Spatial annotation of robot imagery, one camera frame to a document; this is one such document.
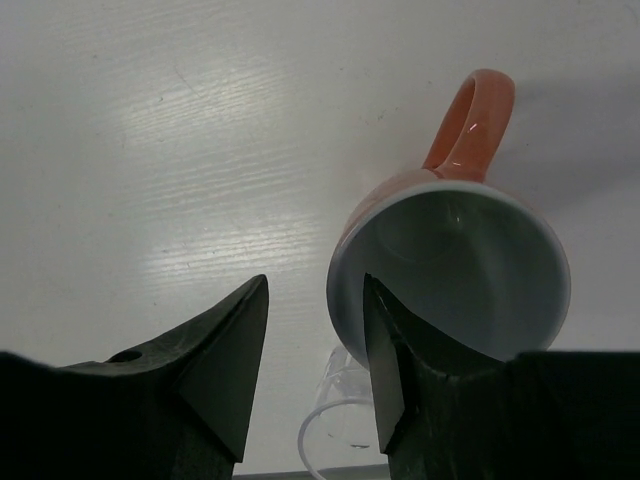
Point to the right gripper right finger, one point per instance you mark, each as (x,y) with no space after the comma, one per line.
(446,411)

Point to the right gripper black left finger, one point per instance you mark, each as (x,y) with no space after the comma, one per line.
(174,407)

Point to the pink patterned ceramic mug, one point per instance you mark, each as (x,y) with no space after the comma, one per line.
(468,258)

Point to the small clear plastic glass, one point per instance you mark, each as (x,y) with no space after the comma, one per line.
(339,434)

